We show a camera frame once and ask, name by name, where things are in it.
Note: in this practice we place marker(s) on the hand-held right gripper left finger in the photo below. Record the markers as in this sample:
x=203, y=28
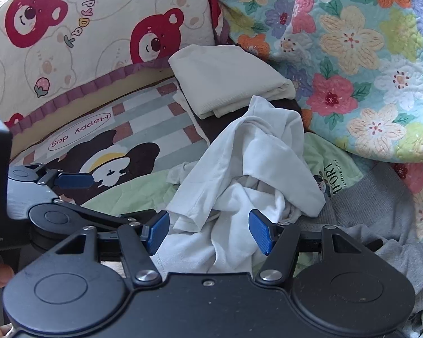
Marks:
x=158, y=230

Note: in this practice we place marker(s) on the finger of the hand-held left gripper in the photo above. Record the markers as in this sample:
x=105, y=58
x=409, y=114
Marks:
x=75, y=181
x=109, y=220

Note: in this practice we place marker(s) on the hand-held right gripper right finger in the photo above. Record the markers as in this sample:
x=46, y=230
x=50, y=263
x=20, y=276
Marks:
x=262, y=232

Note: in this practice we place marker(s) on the bright white garment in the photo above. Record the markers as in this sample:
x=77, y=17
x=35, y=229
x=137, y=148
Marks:
x=232, y=239

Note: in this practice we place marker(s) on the white long sleeve shirt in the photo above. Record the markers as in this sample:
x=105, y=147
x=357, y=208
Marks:
x=268, y=148

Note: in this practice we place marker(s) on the grey knit garment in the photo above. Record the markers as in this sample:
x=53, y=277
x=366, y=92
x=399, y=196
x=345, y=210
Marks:
x=373, y=211

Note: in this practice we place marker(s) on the dark brown folded garment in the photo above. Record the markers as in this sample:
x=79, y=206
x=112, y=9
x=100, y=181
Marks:
x=215, y=128

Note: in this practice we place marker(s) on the white folded garment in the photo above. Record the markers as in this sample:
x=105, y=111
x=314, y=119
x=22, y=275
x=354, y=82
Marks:
x=194, y=119

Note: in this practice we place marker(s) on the red bear print pillow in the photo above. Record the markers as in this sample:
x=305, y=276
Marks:
x=91, y=24

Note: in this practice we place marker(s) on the cream folded garment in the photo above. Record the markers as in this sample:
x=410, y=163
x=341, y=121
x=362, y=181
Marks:
x=225, y=77

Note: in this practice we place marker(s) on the floral quilt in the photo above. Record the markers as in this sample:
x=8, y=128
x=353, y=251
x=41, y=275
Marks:
x=356, y=60

